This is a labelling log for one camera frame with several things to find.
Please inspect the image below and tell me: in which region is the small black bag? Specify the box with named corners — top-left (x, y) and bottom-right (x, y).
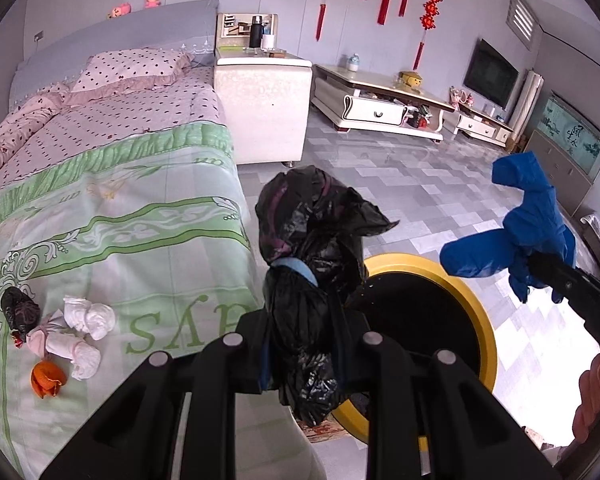
top-left (0, 287), bottom-right (42, 346)

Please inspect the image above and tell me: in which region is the dotted pillow with pink frill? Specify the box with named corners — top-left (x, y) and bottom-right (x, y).
top-left (70, 49), bottom-right (195, 106)

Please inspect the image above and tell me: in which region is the large white low cabinet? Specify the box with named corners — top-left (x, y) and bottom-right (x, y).
top-left (311, 63), bottom-right (456, 142)

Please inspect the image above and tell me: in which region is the wall mounted television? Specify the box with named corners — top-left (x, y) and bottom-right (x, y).
top-left (462, 37), bottom-right (521, 110)

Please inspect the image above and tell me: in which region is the yellow rimmed black bin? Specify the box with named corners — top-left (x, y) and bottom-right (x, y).
top-left (330, 253), bottom-right (498, 453)

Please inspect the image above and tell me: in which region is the white dotted bed sheet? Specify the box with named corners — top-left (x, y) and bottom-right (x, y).
top-left (0, 67), bottom-right (228, 196)

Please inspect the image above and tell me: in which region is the shelf clutter pile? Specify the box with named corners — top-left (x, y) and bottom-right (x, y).
top-left (405, 105), bottom-right (433, 130)

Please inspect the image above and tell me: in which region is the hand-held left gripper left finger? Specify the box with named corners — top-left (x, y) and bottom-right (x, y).
top-left (40, 310), bottom-right (276, 480)

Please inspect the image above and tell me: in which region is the pink dotted quilt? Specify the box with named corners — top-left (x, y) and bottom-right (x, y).
top-left (0, 82), bottom-right (71, 186)

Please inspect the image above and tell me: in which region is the louvred window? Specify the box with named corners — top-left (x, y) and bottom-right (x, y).
top-left (505, 0), bottom-right (540, 51)

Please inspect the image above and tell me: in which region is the white nightstand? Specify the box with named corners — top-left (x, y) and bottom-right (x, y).
top-left (214, 46), bottom-right (313, 167)

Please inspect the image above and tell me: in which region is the white standing air conditioner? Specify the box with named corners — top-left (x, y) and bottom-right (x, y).
top-left (507, 70), bottom-right (543, 143)

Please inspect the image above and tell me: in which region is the person's right hand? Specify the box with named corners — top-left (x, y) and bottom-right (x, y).
top-left (572, 351), bottom-right (600, 443)

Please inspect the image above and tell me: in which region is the fish tank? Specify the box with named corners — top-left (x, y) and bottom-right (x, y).
top-left (537, 91), bottom-right (600, 183)

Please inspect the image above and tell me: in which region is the green printed blanket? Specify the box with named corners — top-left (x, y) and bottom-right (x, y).
top-left (0, 122), bottom-right (266, 480)

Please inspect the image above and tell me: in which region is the grey tank cabinet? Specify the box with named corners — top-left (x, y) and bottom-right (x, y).
top-left (527, 130), bottom-right (593, 217)

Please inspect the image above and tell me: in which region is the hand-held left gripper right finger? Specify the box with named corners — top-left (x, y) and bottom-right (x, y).
top-left (330, 297), bottom-right (563, 480)

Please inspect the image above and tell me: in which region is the blue rubber glove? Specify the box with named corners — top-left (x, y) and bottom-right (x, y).
top-left (439, 152), bottom-right (577, 303)

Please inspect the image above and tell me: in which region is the large black plastic bag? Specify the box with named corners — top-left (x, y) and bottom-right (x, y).
top-left (255, 166), bottom-right (401, 426)

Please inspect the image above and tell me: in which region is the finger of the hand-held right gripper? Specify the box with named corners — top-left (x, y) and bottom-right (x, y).
top-left (527, 251), bottom-right (588, 306)

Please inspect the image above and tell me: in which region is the short red knot string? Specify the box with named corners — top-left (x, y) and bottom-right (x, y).
top-left (412, 0), bottom-right (443, 71)

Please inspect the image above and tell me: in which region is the pink cloth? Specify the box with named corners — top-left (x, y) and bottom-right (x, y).
top-left (26, 310), bottom-right (65, 358)

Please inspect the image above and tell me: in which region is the orange peel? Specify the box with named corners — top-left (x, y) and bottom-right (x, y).
top-left (30, 360), bottom-right (67, 399)

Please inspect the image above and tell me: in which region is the small white low cabinet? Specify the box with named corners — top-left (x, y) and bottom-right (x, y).
top-left (442, 102), bottom-right (516, 148)

